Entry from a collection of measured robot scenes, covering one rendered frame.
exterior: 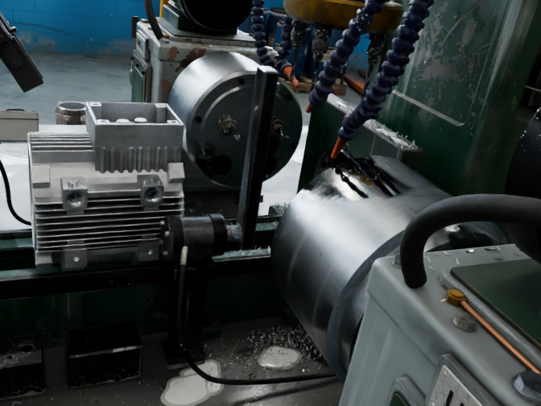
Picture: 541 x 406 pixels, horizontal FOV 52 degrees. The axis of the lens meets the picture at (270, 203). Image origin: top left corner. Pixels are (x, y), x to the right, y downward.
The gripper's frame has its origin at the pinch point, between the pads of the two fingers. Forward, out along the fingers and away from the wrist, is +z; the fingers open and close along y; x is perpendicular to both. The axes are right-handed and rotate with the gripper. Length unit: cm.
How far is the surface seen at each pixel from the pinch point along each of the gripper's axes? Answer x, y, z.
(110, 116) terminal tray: -7.0, -1.4, 12.1
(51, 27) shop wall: 21, 547, 96
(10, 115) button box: 7.6, 13.9, 9.6
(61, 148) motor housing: 0.5, -8.9, 10.2
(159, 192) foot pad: -8.1, -15.5, 19.6
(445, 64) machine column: -58, -10, 27
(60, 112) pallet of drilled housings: 27, 249, 86
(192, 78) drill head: -23.8, 24.8, 22.2
